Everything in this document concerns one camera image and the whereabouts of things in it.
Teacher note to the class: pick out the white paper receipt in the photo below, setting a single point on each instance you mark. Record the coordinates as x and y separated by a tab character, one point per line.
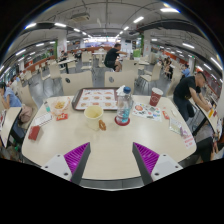
43	119

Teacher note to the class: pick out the red box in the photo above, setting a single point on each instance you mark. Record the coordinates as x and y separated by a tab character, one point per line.
34	132

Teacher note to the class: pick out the printed paper flyer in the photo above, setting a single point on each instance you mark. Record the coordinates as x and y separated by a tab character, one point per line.
146	111

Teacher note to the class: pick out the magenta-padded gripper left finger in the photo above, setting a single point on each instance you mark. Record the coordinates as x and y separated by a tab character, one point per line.
75	158

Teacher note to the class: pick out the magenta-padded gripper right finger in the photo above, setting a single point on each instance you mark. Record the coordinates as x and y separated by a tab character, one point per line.
148	158

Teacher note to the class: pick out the clear blue-capped water bottle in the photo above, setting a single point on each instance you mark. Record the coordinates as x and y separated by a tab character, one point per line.
124	106

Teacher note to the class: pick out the ceiling air conditioner unit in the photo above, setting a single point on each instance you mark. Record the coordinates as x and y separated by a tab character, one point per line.
80	17

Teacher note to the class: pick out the white paper napkin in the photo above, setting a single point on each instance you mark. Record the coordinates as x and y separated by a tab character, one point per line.
119	90

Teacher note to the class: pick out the flat round red coaster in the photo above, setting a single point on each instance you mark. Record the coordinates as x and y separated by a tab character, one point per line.
117	122

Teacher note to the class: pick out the ceiling lights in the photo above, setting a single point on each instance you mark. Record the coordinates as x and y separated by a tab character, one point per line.
169	10

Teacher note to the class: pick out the white sticker with red print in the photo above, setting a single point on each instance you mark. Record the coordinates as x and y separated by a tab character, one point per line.
189	141

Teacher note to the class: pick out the group of beige chairs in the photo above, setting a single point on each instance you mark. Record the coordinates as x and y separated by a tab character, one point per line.
155	71

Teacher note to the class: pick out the pink bag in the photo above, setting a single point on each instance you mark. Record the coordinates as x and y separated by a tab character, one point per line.
26	113

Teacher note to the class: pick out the beige chair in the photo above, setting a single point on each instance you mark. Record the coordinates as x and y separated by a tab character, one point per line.
76	83
121	80

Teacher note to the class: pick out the beige side table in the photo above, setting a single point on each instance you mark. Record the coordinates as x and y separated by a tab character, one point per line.
9	123
203	116

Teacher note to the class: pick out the clear plastic bag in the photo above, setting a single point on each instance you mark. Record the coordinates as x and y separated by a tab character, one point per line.
176	126

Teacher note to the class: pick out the red paper cup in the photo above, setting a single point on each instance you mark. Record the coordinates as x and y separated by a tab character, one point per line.
155	97

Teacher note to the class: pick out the food wrapper with fries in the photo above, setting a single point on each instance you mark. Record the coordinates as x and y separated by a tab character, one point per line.
60	106

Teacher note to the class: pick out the person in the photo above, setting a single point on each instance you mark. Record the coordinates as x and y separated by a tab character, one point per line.
168	68
186	71
111	58
11	98
185	91

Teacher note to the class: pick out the small red sauce packet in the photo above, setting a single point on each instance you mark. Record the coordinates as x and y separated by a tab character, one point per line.
165	115
62	117

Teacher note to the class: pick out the brown tray with paper liner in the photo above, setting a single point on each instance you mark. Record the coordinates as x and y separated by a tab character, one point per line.
95	99

